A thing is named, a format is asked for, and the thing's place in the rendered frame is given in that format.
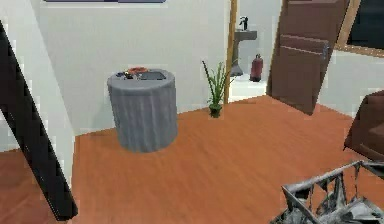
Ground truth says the brown armchair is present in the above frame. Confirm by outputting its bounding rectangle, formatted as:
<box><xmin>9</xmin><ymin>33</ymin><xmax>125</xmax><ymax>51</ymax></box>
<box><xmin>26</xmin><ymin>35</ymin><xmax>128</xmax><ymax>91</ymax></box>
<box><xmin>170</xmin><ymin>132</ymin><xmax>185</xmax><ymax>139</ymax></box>
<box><xmin>343</xmin><ymin>89</ymin><xmax>384</xmax><ymax>162</ymax></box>

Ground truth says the brown room door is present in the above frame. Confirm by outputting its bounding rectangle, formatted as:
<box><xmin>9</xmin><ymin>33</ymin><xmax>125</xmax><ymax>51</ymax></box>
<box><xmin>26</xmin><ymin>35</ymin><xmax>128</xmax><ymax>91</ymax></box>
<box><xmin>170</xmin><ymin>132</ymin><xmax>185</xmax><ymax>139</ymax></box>
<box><xmin>266</xmin><ymin>0</ymin><xmax>350</xmax><ymax>116</ymax></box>

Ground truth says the grey round covered table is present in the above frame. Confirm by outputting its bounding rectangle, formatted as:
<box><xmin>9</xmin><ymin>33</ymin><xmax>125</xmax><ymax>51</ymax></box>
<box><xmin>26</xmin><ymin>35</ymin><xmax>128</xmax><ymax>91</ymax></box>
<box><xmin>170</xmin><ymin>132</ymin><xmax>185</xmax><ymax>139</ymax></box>
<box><xmin>106</xmin><ymin>68</ymin><xmax>179</xmax><ymax>154</ymax></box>

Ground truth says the dark red fire extinguisher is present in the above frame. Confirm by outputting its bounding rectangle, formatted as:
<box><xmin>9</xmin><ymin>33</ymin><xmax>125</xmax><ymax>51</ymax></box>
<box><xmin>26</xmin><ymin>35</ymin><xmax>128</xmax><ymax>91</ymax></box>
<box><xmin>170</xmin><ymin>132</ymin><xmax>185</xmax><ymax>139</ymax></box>
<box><xmin>249</xmin><ymin>53</ymin><xmax>264</xmax><ymax>83</ymax></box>

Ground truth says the green potted house plant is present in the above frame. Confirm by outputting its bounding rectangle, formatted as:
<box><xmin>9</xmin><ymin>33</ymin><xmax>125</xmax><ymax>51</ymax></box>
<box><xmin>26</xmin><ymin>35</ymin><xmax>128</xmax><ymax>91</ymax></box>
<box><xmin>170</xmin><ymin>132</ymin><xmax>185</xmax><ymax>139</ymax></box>
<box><xmin>201</xmin><ymin>60</ymin><xmax>235</xmax><ymax>119</ymax></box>

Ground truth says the orange object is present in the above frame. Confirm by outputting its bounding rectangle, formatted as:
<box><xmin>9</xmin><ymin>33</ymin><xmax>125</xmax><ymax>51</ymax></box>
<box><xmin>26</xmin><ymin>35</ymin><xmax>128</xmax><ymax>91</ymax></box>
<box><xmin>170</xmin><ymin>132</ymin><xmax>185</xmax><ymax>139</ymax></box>
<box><xmin>127</xmin><ymin>66</ymin><xmax>149</xmax><ymax>76</ymax></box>

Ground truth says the dark window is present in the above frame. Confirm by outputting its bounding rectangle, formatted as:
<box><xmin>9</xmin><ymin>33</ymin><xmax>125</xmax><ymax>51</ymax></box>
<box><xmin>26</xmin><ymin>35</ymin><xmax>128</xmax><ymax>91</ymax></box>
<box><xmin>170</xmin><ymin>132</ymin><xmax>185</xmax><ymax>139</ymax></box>
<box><xmin>346</xmin><ymin>0</ymin><xmax>384</xmax><ymax>51</ymax></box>

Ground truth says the grey pedestal sink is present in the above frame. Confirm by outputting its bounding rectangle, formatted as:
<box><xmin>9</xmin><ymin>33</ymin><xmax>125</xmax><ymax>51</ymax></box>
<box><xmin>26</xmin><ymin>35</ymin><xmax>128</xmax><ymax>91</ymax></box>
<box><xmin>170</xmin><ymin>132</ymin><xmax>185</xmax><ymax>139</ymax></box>
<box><xmin>229</xmin><ymin>29</ymin><xmax>258</xmax><ymax>77</ymax></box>

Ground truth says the black faucet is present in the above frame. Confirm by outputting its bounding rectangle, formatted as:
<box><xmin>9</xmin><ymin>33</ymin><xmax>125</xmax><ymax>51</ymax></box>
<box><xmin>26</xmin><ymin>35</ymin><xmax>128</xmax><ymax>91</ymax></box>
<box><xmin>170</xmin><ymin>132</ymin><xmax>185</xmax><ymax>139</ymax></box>
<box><xmin>238</xmin><ymin>15</ymin><xmax>249</xmax><ymax>32</ymax></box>

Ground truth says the black slanted post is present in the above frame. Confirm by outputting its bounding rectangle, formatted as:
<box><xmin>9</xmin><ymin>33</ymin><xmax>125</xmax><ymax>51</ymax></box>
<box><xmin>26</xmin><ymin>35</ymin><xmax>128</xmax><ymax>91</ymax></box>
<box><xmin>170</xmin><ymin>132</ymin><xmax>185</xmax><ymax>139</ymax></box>
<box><xmin>0</xmin><ymin>20</ymin><xmax>79</xmax><ymax>222</ymax></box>

